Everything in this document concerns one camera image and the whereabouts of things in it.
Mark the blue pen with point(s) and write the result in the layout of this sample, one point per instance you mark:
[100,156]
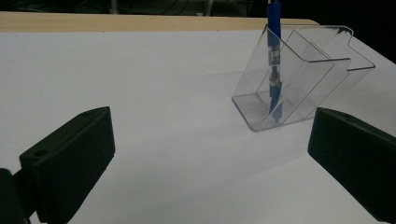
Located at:
[274,34]

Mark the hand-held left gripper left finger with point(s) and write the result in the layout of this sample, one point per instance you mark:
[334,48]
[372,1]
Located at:
[71,155]

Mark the white table mat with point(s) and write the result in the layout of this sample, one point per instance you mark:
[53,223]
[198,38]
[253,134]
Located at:
[155,93]

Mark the clear plastic pen holder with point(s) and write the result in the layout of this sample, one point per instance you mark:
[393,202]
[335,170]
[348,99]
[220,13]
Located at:
[311,90]

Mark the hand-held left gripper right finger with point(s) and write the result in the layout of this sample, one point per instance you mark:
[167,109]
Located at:
[355,149]

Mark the white metal stand leg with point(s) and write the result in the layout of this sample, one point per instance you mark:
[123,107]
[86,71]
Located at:
[114,6]
[208,7]

